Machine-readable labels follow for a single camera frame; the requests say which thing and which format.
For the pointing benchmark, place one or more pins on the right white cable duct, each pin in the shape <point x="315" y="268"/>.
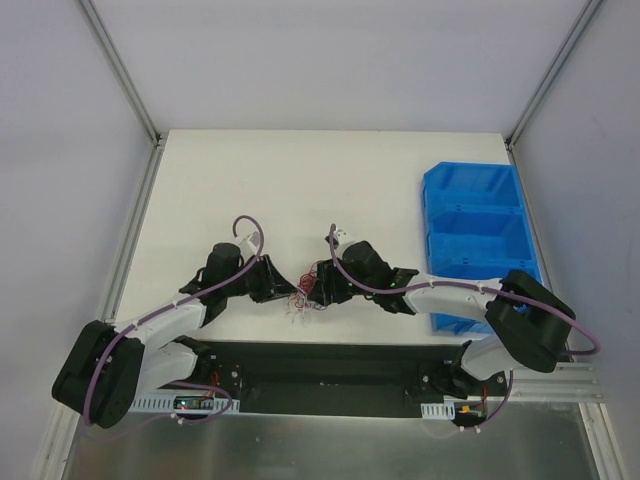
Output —
<point x="438" y="411"/>

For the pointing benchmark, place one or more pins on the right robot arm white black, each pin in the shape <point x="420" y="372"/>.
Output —
<point x="530" y="325"/>

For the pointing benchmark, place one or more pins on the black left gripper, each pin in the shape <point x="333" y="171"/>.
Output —
<point x="265" y="279"/>

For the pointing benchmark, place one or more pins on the left aluminium frame post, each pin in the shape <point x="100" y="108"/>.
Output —
<point x="119" y="70"/>

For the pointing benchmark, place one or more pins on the blue near storage bin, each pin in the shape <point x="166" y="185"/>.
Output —
<point x="460" y="322"/>

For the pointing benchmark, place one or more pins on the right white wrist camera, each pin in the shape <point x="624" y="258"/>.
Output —
<point x="339" y="238"/>

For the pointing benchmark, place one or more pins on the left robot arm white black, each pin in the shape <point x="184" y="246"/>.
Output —
<point x="111" y="365"/>

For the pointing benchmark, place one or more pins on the blue middle storage bin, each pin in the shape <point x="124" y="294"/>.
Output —
<point x="480" y="245"/>

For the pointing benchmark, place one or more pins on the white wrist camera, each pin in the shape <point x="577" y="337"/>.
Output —
<point x="250" y="244"/>
<point x="339" y="238"/>

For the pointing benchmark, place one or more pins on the blue storage bin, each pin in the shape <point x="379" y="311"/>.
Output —
<point x="460" y="322"/>
<point x="480" y="245"/>
<point x="475" y="185"/>

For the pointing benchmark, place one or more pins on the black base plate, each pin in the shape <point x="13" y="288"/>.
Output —
<point x="387" y="381"/>

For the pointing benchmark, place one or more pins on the white cable duct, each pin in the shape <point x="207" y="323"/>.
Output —
<point x="438" y="411"/>
<point x="183" y="404"/>

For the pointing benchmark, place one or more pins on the right aluminium frame post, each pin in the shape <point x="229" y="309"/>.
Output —
<point x="576" y="33"/>

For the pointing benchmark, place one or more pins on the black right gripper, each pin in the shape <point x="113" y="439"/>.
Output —
<point x="325" y="282"/>

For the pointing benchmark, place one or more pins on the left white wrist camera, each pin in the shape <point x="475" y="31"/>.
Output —
<point x="250" y="244"/>

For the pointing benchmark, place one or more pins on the blue far storage bin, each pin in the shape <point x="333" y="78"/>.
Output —
<point x="475" y="185"/>

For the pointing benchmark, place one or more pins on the left white cable duct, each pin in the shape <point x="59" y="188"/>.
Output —
<point x="183" y="404"/>

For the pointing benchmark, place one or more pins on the aluminium frame post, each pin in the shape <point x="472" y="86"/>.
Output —
<point x="576" y="33"/>
<point x="119" y="70"/>

